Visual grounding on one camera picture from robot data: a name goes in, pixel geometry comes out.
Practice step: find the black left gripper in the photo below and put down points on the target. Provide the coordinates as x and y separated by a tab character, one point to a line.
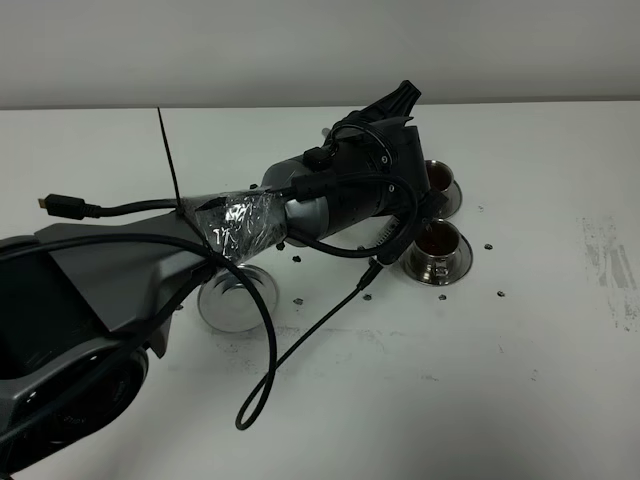
388	146

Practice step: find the stainless steel teapot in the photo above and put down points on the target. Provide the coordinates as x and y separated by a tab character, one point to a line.
309	180

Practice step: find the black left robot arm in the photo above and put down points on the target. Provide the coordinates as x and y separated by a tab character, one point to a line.
85	299

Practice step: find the far stainless steel teacup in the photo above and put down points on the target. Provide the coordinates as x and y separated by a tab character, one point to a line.
437	168

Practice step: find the stainless steel teacup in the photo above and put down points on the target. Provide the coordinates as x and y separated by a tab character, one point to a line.
437	168
433	256

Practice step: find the far stainless steel saucer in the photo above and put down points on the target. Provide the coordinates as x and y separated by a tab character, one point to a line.
450	189

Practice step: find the stainless steel saucer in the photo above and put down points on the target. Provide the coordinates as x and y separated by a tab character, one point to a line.
465	262
450	189

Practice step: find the near stainless steel teacup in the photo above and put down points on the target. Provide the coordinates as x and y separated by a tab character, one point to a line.
433	256

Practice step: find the near stainless steel saucer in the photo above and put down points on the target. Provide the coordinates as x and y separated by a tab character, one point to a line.
465	262

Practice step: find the steel teapot coaster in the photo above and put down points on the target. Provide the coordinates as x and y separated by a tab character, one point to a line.
225	304

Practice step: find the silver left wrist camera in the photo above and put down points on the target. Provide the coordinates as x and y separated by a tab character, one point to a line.
397	234

